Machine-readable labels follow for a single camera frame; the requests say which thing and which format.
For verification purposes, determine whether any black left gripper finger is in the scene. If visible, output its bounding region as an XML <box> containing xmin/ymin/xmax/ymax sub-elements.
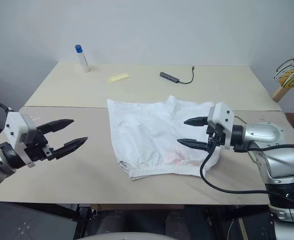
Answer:
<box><xmin>53</xmin><ymin>136</ymin><xmax>89</xmax><ymax>160</ymax></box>
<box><xmin>36</xmin><ymin>118</ymin><xmax>75</xmax><ymax>137</ymax></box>

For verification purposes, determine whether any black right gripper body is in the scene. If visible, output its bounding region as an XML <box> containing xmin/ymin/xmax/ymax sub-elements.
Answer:
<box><xmin>205</xmin><ymin>123</ymin><xmax>226</xmax><ymax>151</ymax></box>

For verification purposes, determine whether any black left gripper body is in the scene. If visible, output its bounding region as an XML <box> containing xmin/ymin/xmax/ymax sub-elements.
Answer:
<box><xmin>24</xmin><ymin>127</ymin><xmax>57</xmax><ymax>163</ymax></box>

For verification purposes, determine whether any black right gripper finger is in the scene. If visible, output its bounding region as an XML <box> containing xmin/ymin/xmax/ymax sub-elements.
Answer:
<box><xmin>183</xmin><ymin>115</ymin><xmax>209</xmax><ymax>127</ymax></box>
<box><xmin>176</xmin><ymin>137</ymin><xmax>210</xmax><ymax>151</ymax></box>

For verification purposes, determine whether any white cloth garment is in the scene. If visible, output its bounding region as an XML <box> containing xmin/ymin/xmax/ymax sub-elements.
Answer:
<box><xmin>106</xmin><ymin>94</ymin><xmax>222</xmax><ymax>181</ymax></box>

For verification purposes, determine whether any white bottle with blue cap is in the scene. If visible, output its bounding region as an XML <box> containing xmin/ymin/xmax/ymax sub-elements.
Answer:
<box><xmin>74</xmin><ymin>44</ymin><xmax>91</xmax><ymax>74</ymax></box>

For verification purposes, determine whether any black panel with white marks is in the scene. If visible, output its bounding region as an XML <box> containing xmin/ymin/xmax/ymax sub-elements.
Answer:
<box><xmin>0</xmin><ymin>201</ymin><xmax>78</xmax><ymax>240</ymax></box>

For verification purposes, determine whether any wooden clothes rack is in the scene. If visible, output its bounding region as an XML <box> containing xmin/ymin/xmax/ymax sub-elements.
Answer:
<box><xmin>271</xmin><ymin>83</ymin><xmax>292</xmax><ymax>104</ymax></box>

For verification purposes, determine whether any yellow sticky note pad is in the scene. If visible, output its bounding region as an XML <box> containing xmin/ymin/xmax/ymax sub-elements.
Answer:
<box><xmin>107</xmin><ymin>72</ymin><xmax>131</xmax><ymax>84</ymax></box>

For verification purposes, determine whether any grey robot torso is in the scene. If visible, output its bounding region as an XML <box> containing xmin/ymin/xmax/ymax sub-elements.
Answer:
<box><xmin>76</xmin><ymin>230</ymin><xmax>168</xmax><ymax>240</ymax></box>

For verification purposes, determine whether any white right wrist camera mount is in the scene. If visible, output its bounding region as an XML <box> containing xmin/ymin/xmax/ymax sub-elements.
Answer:
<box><xmin>206</xmin><ymin>101</ymin><xmax>236</xmax><ymax>151</ymax></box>

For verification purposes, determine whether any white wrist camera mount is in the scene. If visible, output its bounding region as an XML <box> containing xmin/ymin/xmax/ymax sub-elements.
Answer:
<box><xmin>206</xmin><ymin>101</ymin><xmax>236</xmax><ymax>151</ymax></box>
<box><xmin>4</xmin><ymin>111</ymin><xmax>38</xmax><ymax>168</ymax></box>

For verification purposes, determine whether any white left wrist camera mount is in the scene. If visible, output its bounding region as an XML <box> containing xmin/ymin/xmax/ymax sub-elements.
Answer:
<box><xmin>4</xmin><ymin>111</ymin><xmax>38</xmax><ymax>168</ymax></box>

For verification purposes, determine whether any grey USB hub with cable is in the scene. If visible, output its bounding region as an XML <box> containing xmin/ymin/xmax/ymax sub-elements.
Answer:
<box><xmin>159</xmin><ymin>65</ymin><xmax>196</xmax><ymax>85</ymax></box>

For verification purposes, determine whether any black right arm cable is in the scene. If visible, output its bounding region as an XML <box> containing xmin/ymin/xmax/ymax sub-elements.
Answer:
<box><xmin>199</xmin><ymin>142</ymin><xmax>294</xmax><ymax>195</ymax></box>

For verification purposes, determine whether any bunch of wire hangers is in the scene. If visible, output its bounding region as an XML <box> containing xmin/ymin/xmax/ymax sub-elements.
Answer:
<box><xmin>272</xmin><ymin>55</ymin><xmax>294</xmax><ymax>89</ymax></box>

